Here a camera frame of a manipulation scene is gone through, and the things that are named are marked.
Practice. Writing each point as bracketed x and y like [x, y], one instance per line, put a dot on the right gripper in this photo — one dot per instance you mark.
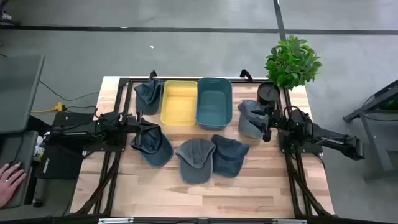
[273, 121]

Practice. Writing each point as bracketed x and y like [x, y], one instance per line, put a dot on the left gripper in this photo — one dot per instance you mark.
[135, 124]

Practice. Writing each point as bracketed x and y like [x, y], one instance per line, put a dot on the light grey cap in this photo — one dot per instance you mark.
[247, 128]

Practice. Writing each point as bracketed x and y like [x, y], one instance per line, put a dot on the blue denim cap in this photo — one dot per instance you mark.
[155, 152]

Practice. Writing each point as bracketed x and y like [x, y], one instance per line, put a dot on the dark blue cap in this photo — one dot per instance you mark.
[149, 99]

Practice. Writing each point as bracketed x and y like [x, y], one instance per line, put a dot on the navy denim cap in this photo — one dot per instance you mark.
[228, 158]

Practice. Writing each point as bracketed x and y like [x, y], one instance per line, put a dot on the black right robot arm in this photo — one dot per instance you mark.
[326, 137]

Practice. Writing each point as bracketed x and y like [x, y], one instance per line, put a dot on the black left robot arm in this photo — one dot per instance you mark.
[109, 127]

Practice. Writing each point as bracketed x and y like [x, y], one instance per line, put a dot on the black plant pot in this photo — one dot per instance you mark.
[267, 92]

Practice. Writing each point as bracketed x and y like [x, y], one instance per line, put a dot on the yellow plastic bin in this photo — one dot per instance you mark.
[178, 105]

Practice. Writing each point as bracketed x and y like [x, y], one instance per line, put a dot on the teal plastic bin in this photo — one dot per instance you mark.
[214, 105]

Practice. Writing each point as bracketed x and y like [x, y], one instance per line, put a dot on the green leafy plant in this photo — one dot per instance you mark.
[292, 62]

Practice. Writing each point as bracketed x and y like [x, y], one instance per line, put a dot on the black control box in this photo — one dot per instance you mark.
[59, 161]

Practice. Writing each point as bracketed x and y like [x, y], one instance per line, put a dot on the dark grey metal stand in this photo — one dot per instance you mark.
[370, 104]

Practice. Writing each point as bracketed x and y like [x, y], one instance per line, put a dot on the small grey desk shelf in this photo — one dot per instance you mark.
[18, 149]

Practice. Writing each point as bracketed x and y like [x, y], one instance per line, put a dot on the large grey desk top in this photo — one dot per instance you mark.
[18, 93]

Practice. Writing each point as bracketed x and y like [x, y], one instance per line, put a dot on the person's hand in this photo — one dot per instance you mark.
[9, 183]

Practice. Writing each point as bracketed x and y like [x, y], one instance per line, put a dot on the black metal table frame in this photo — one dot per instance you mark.
[124, 84]

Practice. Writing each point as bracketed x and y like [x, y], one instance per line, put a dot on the silver metal bracket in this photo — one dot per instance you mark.
[289, 221]
[116, 220]

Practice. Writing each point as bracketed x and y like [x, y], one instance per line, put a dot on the black cylindrical post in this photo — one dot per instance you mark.
[38, 193]

